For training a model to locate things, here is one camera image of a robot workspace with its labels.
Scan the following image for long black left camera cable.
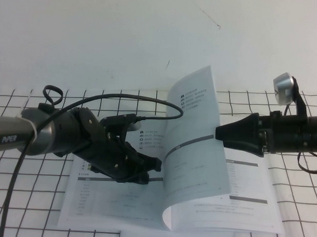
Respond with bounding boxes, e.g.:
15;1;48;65
0;90;185;237

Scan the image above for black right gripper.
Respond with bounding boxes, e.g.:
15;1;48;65
213;109;310;159

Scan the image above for short black looped cable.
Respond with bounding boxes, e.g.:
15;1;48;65
42;85;64;106

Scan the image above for thin black right camera cable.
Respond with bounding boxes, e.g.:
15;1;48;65
295;151;317;175

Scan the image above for white black-grid checkered cloth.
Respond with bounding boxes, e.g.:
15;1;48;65
0;80;317;237

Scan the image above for white zip tie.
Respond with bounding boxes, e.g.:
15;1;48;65
18;93;42;144

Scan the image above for white product catalogue book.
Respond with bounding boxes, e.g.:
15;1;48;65
57;60;291;236

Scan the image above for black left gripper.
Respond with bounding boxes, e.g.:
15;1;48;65
75;126;164;186

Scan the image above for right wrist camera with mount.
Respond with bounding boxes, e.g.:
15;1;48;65
271;72;311;120

